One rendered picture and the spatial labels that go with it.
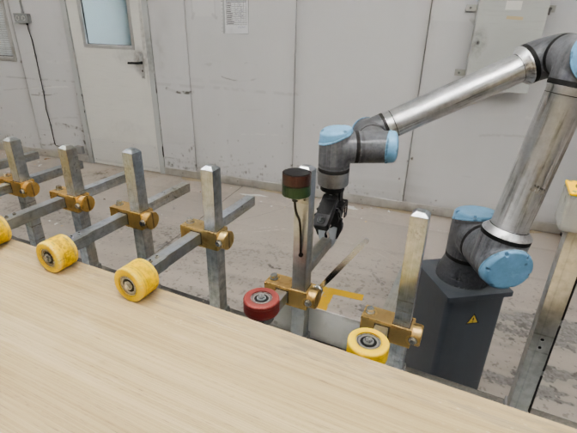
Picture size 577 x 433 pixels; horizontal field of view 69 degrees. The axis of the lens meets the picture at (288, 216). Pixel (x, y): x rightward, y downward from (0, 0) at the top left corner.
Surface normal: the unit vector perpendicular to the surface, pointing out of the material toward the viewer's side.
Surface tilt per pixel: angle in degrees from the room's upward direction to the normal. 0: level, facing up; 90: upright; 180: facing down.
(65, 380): 0
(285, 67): 90
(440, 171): 90
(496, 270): 95
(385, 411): 0
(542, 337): 90
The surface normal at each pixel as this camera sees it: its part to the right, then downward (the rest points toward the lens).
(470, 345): 0.18, 0.42
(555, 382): 0.02, -0.91
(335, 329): -0.43, 0.37
